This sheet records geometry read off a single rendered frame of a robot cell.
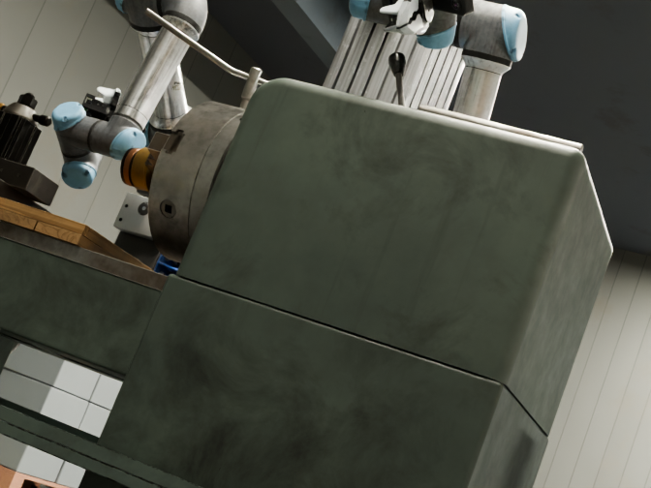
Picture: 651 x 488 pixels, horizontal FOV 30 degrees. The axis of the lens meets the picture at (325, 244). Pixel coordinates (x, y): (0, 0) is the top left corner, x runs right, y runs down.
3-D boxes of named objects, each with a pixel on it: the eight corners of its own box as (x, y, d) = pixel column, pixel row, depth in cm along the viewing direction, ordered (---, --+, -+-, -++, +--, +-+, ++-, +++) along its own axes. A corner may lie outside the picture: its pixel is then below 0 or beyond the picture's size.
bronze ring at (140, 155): (187, 160, 241) (147, 153, 244) (168, 142, 232) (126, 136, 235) (173, 203, 239) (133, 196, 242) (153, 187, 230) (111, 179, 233)
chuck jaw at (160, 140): (208, 166, 230) (187, 133, 220) (197, 188, 228) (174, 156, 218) (160, 152, 234) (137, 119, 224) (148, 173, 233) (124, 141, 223)
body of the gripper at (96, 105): (87, 90, 294) (76, 119, 285) (121, 103, 296) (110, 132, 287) (79, 113, 299) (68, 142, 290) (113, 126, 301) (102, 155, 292)
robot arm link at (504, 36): (415, 226, 289) (477, 1, 283) (474, 243, 284) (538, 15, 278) (399, 226, 278) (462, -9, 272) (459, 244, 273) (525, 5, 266)
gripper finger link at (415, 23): (376, 46, 213) (392, 27, 220) (407, 45, 210) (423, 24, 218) (372, 30, 211) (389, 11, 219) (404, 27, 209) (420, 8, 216)
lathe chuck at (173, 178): (241, 287, 242) (294, 139, 245) (168, 255, 214) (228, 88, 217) (203, 274, 246) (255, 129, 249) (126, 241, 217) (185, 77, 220)
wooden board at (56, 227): (164, 300, 248) (171, 283, 248) (77, 245, 215) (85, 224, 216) (47, 260, 259) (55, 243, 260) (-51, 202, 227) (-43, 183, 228)
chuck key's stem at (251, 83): (241, 127, 234) (261, 72, 235) (243, 126, 232) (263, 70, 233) (231, 123, 233) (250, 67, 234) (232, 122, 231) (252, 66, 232)
